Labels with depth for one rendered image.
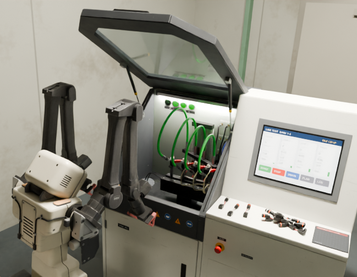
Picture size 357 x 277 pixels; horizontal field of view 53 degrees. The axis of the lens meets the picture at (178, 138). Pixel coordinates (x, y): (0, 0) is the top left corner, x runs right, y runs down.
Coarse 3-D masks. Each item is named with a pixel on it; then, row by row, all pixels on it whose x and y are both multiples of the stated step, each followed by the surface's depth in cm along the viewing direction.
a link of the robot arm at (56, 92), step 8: (48, 88) 167; (56, 88) 165; (64, 88) 168; (48, 96) 165; (56, 96) 166; (48, 104) 166; (56, 104) 168; (48, 112) 166; (56, 112) 169; (48, 120) 167; (56, 120) 170; (48, 128) 168; (56, 128) 171; (48, 136) 169; (56, 136) 173; (48, 144) 170
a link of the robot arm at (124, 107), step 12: (108, 108) 142; (120, 108) 141; (132, 108) 144; (108, 120) 143; (120, 120) 142; (108, 132) 144; (120, 132) 144; (108, 144) 144; (120, 144) 146; (108, 156) 145; (108, 168) 146; (108, 180) 147; (108, 192) 147; (120, 192) 150; (108, 204) 146
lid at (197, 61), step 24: (96, 24) 165; (120, 24) 157; (144, 24) 150; (168, 24) 143; (120, 48) 195; (144, 48) 184; (168, 48) 174; (192, 48) 166; (216, 48) 154; (144, 72) 227; (168, 72) 212; (192, 72) 199; (216, 72) 188; (216, 96) 227
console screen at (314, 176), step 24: (264, 120) 196; (264, 144) 197; (288, 144) 191; (312, 144) 186; (336, 144) 181; (264, 168) 198; (288, 168) 192; (312, 168) 186; (336, 168) 182; (312, 192) 187; (336, 192) 182
